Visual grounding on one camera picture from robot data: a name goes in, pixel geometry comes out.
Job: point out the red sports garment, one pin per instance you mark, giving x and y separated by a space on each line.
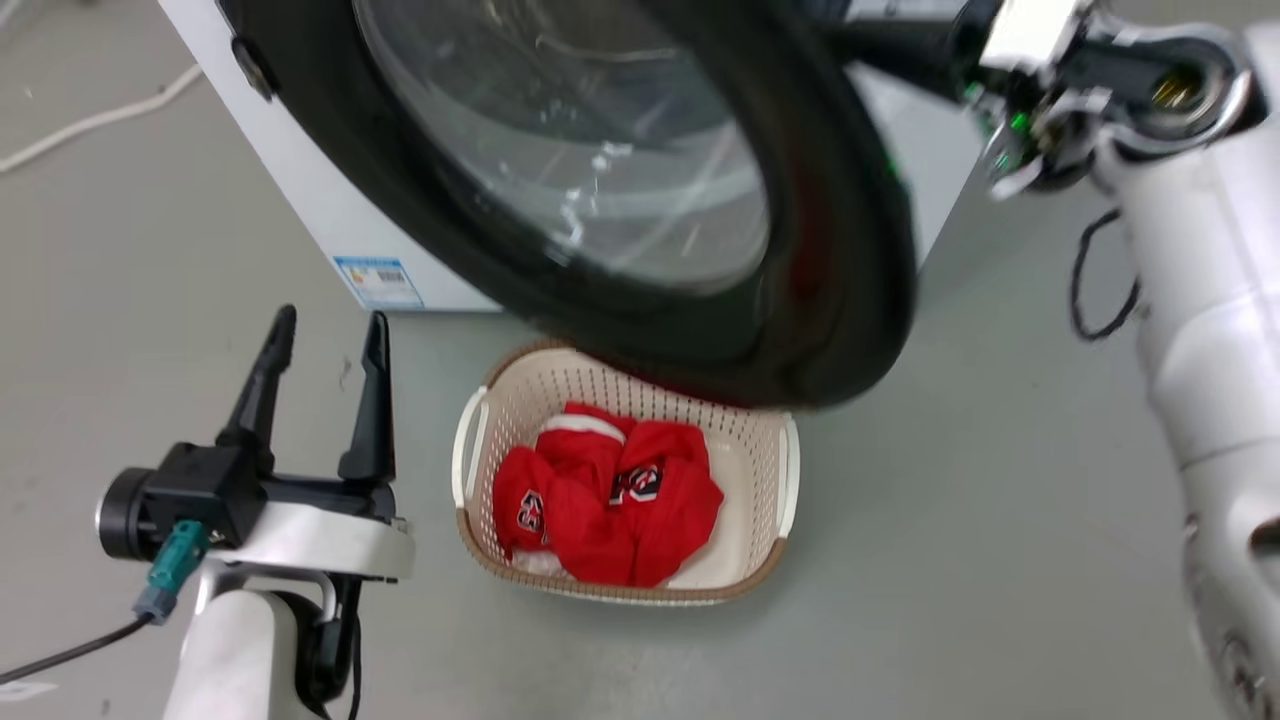
620 520

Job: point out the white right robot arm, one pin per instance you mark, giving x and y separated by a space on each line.
1210 330

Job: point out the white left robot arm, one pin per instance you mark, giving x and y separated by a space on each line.
235 650

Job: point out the blue energy label sticker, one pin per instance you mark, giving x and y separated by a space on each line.
380 282

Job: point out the white washing machine body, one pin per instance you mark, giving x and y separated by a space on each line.
330 200

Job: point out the beige perforated laundry basket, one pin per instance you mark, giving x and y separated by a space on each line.
745 500

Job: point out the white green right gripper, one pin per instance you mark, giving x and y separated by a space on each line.
1035 60

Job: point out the black round washing machine door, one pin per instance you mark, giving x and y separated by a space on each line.
640 320

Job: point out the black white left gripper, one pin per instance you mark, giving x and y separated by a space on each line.
300 530

